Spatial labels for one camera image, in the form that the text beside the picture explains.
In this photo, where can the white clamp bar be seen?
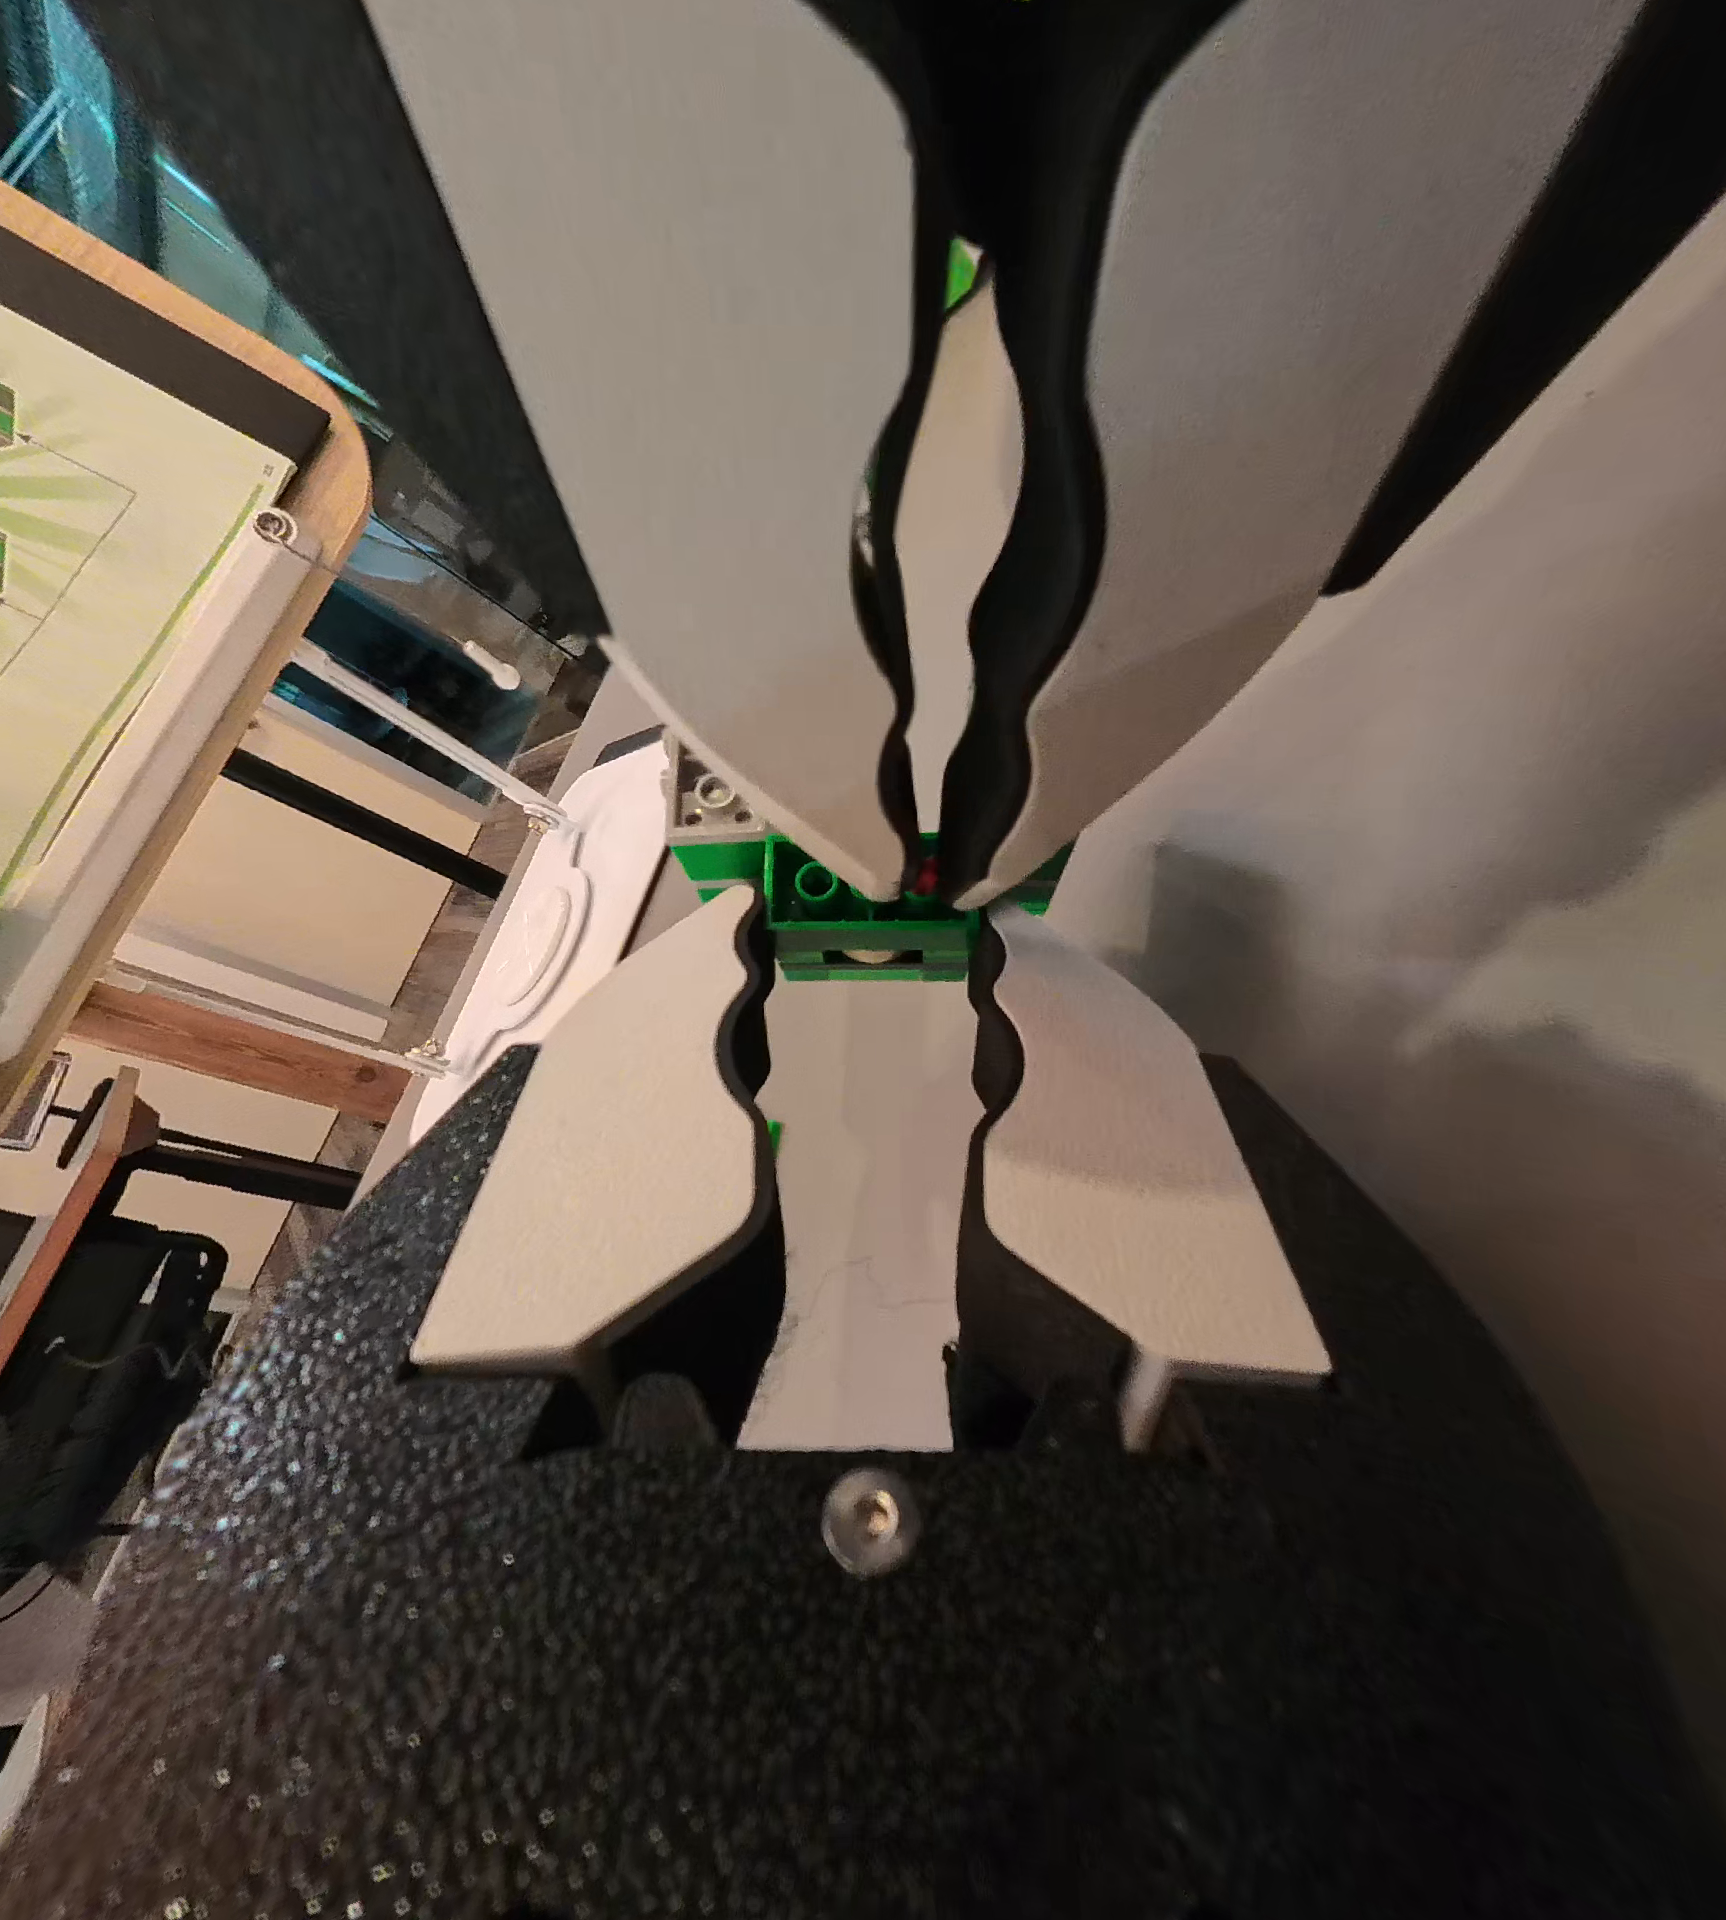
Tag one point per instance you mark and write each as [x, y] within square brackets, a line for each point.
[158, 750]

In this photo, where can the black metal frame bar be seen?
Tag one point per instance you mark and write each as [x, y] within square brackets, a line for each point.
[352, 825]

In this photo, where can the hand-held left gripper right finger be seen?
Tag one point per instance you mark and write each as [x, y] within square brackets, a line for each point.
[1133, 1201]

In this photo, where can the green instruction booklet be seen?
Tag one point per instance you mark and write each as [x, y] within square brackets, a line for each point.
[82, 601]

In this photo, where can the clear blue glass case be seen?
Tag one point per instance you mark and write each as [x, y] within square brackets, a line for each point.
[398, 661]

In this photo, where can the white flat board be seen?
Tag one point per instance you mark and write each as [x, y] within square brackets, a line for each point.
[593, 870]

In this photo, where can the green and grey brick model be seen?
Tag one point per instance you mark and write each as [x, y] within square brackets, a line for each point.
[803, 944]

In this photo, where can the wooden board stand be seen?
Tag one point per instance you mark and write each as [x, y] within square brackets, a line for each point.
[331, 511]

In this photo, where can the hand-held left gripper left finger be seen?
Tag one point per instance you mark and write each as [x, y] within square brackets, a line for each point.
[608, 1171]

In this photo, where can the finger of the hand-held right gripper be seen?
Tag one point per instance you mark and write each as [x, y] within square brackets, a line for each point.
[682, 374]
[1253, 374]

